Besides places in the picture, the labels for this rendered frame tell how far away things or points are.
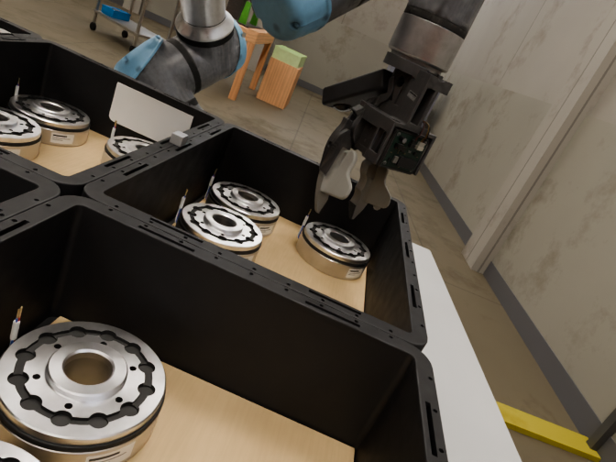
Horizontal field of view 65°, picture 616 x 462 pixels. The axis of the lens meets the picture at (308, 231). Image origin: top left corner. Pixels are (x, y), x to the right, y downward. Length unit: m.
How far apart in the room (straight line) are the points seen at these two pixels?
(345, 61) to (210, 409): 9.21
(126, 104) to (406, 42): 0.44
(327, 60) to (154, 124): 8.77
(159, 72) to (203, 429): 0.75
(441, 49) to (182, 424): 0.44
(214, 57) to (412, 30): 0.56
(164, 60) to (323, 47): 8.53
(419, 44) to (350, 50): 8.94
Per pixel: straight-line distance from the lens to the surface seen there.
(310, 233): 0.66
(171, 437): 0.37
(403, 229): 0.63
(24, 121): 0.71
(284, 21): 0.53
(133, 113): 0.80
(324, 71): 9.51
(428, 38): 0.57
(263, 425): 0.40
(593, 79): 3.73
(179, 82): 1.02
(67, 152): 0.73
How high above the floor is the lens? 1.11
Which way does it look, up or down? 22 degrees down
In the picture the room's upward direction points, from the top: 25 degrees clockwise
